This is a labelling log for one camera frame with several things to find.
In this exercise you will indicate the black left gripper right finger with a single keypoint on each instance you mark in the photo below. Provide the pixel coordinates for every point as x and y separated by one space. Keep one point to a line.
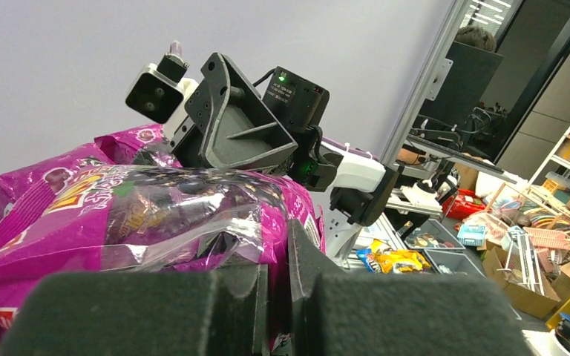
340 313

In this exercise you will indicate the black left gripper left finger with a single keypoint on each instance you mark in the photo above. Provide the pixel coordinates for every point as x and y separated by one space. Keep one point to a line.
220 312

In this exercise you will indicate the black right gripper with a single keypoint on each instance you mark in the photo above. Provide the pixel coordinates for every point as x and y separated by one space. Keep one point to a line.
227 124

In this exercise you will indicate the purple grape candy bag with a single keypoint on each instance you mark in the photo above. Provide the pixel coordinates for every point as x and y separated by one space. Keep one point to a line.
142 145
118 216

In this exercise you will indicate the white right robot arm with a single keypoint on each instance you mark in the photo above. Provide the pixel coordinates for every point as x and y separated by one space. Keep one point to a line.
359 188

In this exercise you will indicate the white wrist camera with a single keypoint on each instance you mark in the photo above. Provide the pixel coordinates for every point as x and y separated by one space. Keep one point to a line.
159 86

